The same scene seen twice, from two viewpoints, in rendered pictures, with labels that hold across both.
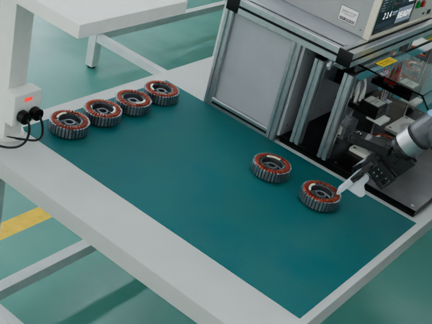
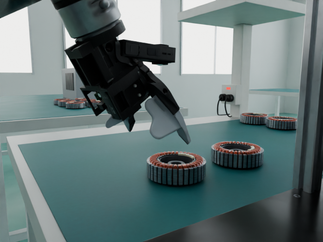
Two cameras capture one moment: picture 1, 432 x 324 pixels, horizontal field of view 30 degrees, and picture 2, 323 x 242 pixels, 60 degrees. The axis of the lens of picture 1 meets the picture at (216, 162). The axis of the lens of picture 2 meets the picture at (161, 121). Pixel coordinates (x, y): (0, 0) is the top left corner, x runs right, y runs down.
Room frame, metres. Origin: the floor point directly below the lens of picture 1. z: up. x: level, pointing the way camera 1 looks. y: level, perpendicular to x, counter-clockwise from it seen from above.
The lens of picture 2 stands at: (2.11, -0.77, 0.94)
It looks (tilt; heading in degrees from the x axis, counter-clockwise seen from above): 9 degrees down; 117
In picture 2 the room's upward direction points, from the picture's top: straight up
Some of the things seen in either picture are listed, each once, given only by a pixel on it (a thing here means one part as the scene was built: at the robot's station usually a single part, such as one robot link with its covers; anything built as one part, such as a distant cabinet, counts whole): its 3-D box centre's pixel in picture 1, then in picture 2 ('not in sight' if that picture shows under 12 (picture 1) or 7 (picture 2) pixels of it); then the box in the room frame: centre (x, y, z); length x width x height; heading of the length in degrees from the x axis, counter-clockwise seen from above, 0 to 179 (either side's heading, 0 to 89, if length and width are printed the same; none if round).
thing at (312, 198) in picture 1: (319, 195); (176, 166); (1.90, -0.30, 0.77); 0.11 x 0.11 x 0.04
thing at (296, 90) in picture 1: (345, 69); not in sight; (2.46, -0.33, 0.92); 0.66 x 0.01 x 0.30; 149
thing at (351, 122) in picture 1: (344, 126); not in sight; (2.30, -0.36, 0.80); 0.08 x 0.05 x 0.06; 149
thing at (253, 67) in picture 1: (252, 74); not in sight; (2.26, -0.04, 0.91); 0.28 x 0.03 x 0.32; 59
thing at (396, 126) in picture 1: (414, 132); not in sight; (2.44, -0.61, 0.78); 0.15 x 0.15 x 0.01; 59
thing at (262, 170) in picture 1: (270, 167); (236, 153); (1.98, -0.16, 0.77); 0.11 x 0.11 x 0.04
